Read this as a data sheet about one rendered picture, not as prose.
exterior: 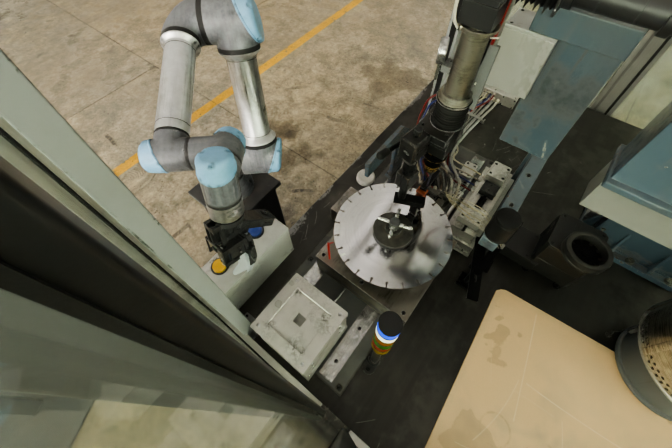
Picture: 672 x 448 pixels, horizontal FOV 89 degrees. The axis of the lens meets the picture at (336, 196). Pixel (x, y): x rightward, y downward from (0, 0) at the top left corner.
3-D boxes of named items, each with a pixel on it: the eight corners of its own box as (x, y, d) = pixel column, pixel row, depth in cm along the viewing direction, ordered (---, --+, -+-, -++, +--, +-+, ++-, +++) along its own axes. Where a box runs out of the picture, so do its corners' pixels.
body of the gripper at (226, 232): (209, 252, 82) (197, 216, 75) (238, 233, 87) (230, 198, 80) (228, 270, 79) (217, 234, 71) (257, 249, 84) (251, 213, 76)
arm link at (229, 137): (194, 125, 78) (181, 152, 70) (244, 122, 79) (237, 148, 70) (204, 154, 83) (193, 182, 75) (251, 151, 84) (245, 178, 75)
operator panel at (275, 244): (232, 316, 104) (217, 301, 91) (209, 294, 108) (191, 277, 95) (294, 248, 116) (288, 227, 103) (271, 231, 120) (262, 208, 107)
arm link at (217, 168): (237, 142, 69) (231, 166, 63) (245, 184, 76) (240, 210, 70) (197, 142, 69) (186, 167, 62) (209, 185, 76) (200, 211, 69)
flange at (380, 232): (415, 248, 93) (416, 244, 91) (374, 249, 93) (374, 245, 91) (409, 213, 99) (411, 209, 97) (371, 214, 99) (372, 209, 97)
